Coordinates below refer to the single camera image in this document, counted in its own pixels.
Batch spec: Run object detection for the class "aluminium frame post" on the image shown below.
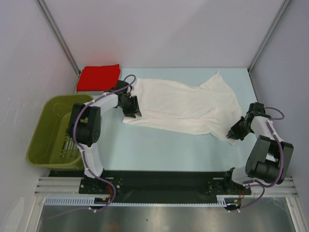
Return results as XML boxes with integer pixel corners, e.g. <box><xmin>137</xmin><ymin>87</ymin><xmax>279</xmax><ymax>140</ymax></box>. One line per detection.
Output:
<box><xmin>247</xmin><ymin>0</ymin><xmax>292</xmax><ymax>75</ymax></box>
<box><xmin>35</xmin><ymin>0</ymin><xmax>81</xmax><ymax>76</ymax></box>

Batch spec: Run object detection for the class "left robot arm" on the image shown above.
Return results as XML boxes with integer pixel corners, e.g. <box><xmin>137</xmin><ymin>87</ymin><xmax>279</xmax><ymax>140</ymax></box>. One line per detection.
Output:
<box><xmin>67</xmin><ymin>80</ymin><xmax>142</xmax><ymax>193</ymax></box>

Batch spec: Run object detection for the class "aluminium frame post right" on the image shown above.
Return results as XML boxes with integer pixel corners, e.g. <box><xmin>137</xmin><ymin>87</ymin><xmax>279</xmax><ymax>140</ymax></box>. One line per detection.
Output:
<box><xmin>247</xmin><ymin>0</ymin><xmax>292</xmax><ymax>75</ymax></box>

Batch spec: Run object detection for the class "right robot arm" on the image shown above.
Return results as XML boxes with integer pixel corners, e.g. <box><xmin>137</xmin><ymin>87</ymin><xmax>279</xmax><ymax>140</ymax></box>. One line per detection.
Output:
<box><xmin>222</xmin><ymin>102</ymin><xmax>294</xmax><ymax>194</ymax></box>

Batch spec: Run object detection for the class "folded red t shirt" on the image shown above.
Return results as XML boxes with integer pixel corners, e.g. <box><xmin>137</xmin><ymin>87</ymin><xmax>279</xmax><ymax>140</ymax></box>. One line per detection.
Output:
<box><xmin>76</xmin><ymin>63</ymin><xmax>122</xmax><ymax>92</ymax></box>

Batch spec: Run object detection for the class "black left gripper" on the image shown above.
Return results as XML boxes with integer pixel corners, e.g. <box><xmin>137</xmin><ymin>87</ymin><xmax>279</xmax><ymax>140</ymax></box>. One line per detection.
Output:
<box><xmin>118</xmin><ymin>95</ymin><xmax>141</xmax><ymax>118</ymax></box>

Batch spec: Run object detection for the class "aluminium front rail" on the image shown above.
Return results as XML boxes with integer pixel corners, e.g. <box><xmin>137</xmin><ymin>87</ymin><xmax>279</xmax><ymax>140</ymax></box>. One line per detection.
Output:
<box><xmin>34</xmin><ymin>177</ymin><xmax>298</xmax><ymax>197</ymax></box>

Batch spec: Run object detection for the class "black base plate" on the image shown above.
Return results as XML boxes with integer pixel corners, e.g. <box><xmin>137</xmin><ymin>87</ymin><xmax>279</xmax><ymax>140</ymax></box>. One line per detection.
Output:
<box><xmin>49</xmin><ymin>169</ymin><xmax>253</xmax><ymax>204</ymax></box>

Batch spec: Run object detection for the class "white t shirt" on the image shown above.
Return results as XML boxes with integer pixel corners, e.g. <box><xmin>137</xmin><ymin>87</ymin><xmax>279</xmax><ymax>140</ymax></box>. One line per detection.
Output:
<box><xmin>123</xmin><ymin>73</ymin><xmax>242</xmax><ymax>145</ymax></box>

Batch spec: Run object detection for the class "aluminium frame post left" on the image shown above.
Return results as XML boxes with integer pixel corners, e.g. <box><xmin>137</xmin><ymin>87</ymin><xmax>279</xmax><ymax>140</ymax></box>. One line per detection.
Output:
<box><xmin>35</xmin><ymin>0</ymin><xmax>81</xmax><ymax>76</ymax></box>

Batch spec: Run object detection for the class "white slotted cable duct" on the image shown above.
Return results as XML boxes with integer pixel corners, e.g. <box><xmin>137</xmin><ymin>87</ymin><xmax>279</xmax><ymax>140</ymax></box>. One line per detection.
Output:
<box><xmin>44</xmin><ymin>196</ymin><xmax>239</xmax><ymax>207</ymax></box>

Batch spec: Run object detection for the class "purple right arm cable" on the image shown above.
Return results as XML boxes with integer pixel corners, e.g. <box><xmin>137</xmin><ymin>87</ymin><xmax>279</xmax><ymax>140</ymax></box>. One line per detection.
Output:
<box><xmin>238</xmin><ymin>107</ymin><xmax>284</xmax><ymax>213</ymax></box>

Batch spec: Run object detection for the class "olive green plastic bin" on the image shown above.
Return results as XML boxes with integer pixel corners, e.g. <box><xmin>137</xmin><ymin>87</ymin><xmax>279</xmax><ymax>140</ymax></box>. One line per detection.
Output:
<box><xmin>27</xmin><ymin>94</ymin><xmax>93</xmax><ymax>171</ymax></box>

